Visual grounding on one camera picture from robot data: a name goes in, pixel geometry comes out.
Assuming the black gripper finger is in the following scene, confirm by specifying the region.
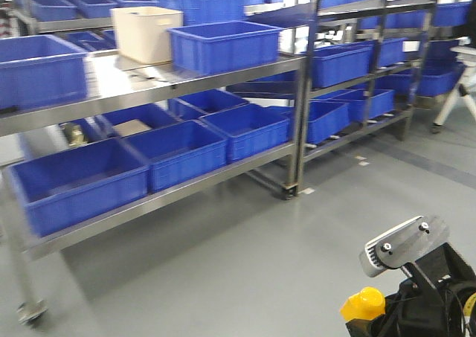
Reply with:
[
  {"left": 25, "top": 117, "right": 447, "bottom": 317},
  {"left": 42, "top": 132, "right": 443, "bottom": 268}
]
[{"left": 345, "top": 316, "right": 386, "bottom": 337}]

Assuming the blue bin lower front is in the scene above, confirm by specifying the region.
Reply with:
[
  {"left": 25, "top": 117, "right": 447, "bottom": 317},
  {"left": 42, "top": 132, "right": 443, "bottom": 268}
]
[{"left": 7, "top": 138, "right": 149, "bottom": 237}]

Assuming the beige plastic bin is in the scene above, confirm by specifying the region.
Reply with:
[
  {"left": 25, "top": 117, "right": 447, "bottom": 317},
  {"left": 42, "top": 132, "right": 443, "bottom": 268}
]
[{"left": 111, "top": 6, "right": 183, "bottom": 65}]

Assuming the large blue target bin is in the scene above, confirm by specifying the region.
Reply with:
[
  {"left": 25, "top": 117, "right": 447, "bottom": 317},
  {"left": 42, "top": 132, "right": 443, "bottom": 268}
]
[{"left": 1, "top": 35, "right": 88, "bottom": 114}]

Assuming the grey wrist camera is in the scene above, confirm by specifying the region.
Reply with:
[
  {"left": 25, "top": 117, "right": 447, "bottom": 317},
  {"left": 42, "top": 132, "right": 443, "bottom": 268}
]
[{"left": 359, "top": 216, "right": 449, "bottom": 277}]

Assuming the blue bin top middle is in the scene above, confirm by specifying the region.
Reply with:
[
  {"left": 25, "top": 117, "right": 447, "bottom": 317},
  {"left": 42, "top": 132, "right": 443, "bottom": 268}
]
[{"left": 168, "top": 21, "right": 283, "bottom": 75}]

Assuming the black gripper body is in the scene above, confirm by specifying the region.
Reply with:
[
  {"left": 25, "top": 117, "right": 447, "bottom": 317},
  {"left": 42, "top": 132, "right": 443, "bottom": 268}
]
[{"left": 382, "top": 243, "right": 475, "bottom": 336}]

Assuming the tall blue crate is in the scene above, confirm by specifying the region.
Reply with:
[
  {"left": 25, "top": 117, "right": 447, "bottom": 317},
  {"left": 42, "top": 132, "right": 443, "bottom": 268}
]
[{"left": 158, "top": 0, "right": 245, "bottom": 26}]

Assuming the yellow studded toy brick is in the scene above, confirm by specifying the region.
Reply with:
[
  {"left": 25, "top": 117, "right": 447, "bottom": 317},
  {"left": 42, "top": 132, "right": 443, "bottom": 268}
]
[{"left": 340, "top": 286, "right": 386, "bottom": 322}]

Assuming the stainless steel shelf table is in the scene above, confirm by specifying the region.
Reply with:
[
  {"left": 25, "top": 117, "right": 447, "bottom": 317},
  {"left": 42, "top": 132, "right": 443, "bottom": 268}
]
[{"left": 1, "top": 53, "right": 306, "bottom": 324}]

